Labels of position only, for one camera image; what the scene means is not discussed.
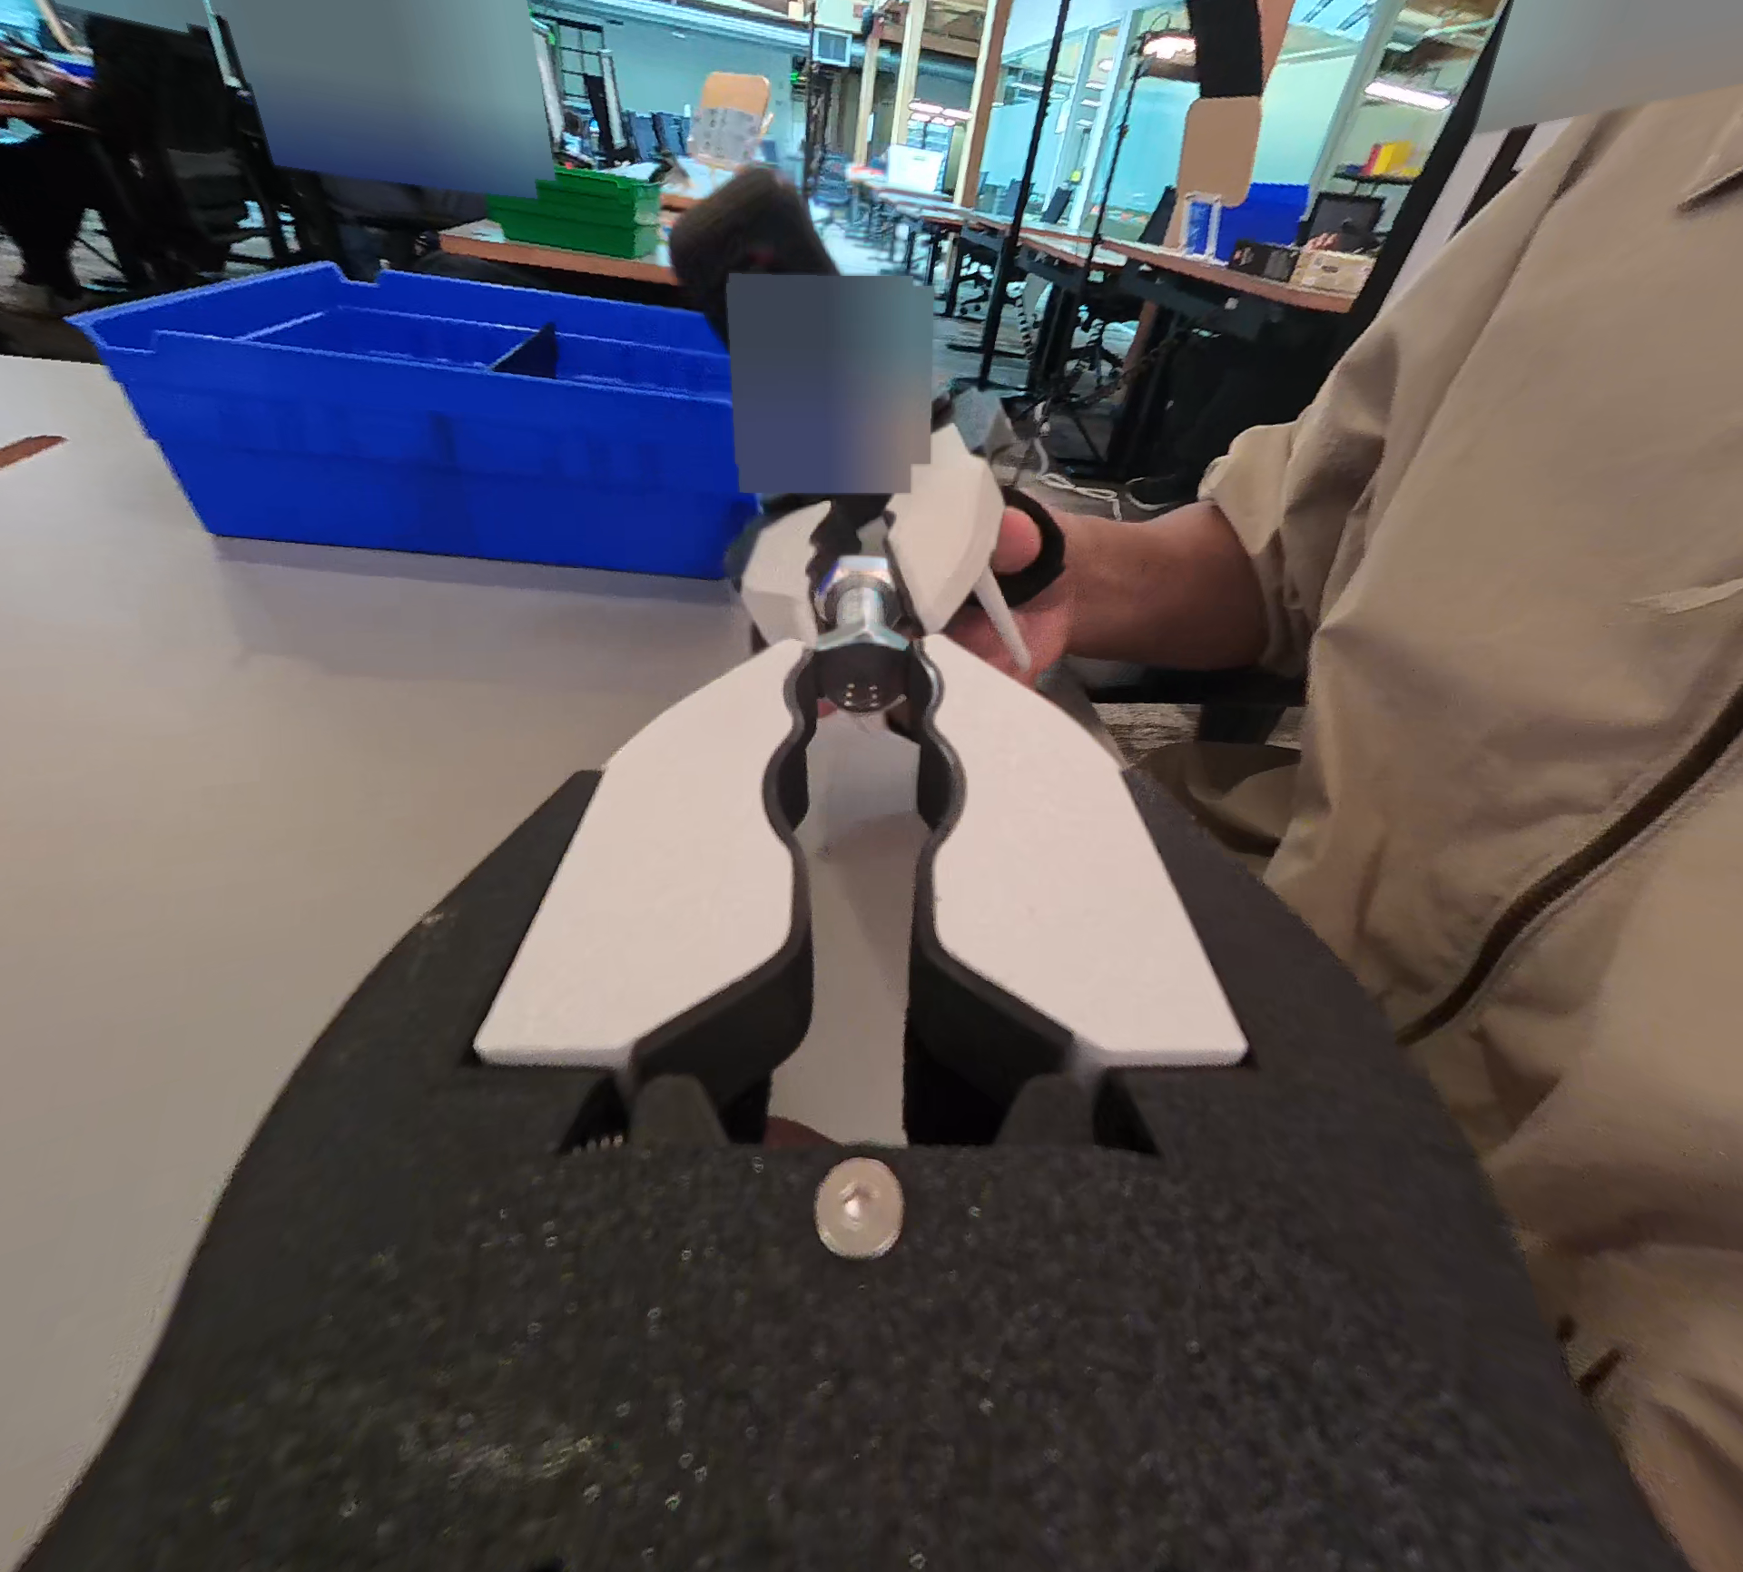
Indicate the black office chair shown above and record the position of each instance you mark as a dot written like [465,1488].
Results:
[176,141]

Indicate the green plastic bin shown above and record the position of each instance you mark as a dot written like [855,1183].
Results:
[572,217]

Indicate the person's right hand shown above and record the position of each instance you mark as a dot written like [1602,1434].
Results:
[1117,591]

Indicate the silver hex bolt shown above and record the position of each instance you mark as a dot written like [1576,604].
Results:
[864,680]

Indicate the person's right forearm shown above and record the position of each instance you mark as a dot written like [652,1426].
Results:
[1206,584]

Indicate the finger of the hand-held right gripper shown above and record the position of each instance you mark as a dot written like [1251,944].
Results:
[953,522]
[779,571]

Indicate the tan board on stand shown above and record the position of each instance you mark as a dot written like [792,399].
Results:
[732,114]

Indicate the black cardboard box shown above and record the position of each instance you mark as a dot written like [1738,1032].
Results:
[1266,261]

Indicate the blue divided plastic bin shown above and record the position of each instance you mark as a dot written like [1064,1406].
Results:
[409,468]

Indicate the silver hex nut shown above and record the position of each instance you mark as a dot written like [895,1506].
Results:
[857,593]

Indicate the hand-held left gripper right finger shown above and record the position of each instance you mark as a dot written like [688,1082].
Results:
[1075,891]

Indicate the black chair armrest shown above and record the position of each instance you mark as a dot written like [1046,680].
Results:
[1226,700]

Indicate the wooden top work table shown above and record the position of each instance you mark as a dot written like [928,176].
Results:
[545,254]
[1226,272]

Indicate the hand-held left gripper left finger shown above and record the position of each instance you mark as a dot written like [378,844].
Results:
[639,891]

